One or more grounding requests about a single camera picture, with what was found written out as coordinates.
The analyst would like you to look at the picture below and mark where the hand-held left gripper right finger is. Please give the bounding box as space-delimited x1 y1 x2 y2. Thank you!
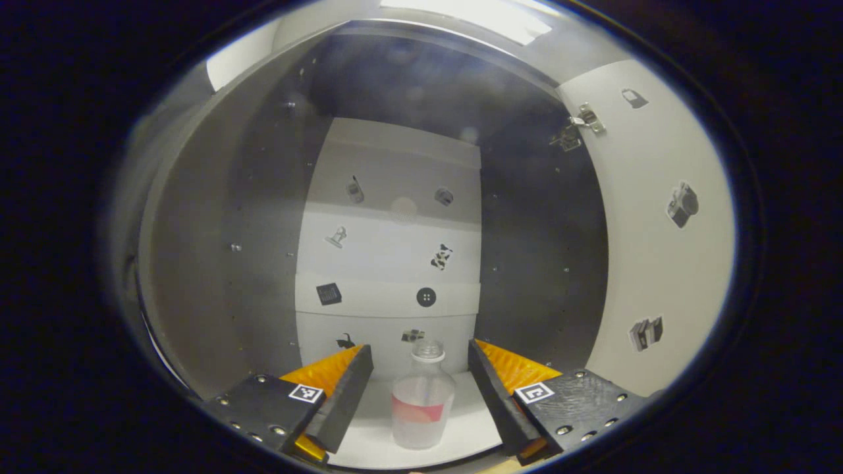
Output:
467 338 651 466

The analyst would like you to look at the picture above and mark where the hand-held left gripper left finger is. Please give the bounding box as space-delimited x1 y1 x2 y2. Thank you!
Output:
201 343 375 463

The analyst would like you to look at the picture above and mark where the clear plastic bottle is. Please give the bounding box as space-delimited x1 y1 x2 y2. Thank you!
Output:
391 338 457 451

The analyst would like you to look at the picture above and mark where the dark grey cabinet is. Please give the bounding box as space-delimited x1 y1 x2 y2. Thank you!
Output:
135 20 610 470

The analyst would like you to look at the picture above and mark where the metal cabinet door hinge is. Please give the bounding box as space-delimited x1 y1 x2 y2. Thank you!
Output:
549 101 607 153

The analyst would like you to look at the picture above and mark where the ceiling light panel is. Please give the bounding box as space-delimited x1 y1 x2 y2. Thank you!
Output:
381 0 553 46

